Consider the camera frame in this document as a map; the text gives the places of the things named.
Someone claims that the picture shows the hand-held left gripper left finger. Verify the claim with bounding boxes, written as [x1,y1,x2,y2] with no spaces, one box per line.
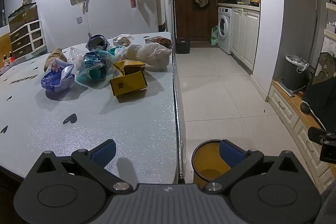
[25,139,133,192]

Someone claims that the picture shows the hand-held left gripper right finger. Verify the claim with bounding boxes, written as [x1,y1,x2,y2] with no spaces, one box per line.
[203,139,309,191]

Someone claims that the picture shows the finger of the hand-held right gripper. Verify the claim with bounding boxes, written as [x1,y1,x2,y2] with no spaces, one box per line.
[320,139,336,162]
[308,127,336,144]

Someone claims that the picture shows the yellow plastic bin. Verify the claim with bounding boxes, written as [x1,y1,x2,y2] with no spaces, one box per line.
[192,139,248,185]

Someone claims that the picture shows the teal snack bag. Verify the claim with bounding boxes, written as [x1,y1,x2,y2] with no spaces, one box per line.
[75,50,114,85]

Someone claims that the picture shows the brown paper bag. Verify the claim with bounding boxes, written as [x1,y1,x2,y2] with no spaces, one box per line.
[43,48,67,73]

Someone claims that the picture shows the white plastic bag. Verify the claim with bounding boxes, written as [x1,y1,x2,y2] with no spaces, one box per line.
[114,43,172,68]

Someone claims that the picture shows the dark printed cloth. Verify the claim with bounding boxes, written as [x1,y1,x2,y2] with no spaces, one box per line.
[304,42,336,132]

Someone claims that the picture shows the white sideboard with wooden top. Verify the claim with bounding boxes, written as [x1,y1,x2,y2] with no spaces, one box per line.
[268,80,336,194]

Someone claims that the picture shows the grey bin with white liner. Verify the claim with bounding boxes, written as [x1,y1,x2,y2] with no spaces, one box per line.
[282,54,310,92]

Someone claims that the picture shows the yellow cardboard box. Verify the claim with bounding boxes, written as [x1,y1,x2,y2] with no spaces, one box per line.
[110,59,148,97]

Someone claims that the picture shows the blue snack bag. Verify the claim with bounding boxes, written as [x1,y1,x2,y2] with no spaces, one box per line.
[41,59,75,93]

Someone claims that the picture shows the clear plastic bag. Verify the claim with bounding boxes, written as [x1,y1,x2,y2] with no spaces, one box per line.
[67,47,88,75]

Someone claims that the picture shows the white crumpled wrapper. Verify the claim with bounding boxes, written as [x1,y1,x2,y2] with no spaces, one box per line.
[113,34,132,47]

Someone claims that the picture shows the black floor bin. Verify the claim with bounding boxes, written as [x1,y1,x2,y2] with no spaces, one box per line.
[175,39,191,54]

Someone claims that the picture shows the green plastic bag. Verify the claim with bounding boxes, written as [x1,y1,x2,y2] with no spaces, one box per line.
[210,26,219,46]

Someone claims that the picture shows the white kitchen cabinet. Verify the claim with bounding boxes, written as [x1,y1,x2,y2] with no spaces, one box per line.
[230,5,261,73]

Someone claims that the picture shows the red brown wrapper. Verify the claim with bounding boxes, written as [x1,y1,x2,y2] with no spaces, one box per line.
[145,36,172,48]

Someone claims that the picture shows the white washing machine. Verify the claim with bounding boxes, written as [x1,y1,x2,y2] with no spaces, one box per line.
[217,6,234,55]

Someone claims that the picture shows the small red bottles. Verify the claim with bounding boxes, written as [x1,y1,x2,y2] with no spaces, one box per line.
[2,51,16,68]

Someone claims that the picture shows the white drawer cabinet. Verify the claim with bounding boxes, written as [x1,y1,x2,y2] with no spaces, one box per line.
[9,20,45,59]

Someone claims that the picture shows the glass tank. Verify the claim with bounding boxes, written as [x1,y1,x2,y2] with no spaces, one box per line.
[7,2,39,28]

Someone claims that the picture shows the white wall shelf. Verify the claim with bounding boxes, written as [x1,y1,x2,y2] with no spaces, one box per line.
[324,0,336,35]

